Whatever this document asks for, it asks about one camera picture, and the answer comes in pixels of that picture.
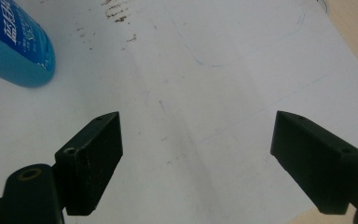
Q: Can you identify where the white paper sheet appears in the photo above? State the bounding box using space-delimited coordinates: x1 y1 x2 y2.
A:
0 0 358 224

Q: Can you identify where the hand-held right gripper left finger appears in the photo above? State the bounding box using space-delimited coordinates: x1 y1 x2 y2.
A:
54 111 124 217

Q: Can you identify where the blue bottle with white cap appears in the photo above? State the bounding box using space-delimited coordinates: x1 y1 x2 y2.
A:
0 0 57 89

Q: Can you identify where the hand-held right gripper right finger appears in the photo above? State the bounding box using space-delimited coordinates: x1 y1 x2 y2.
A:
269 110 358 216

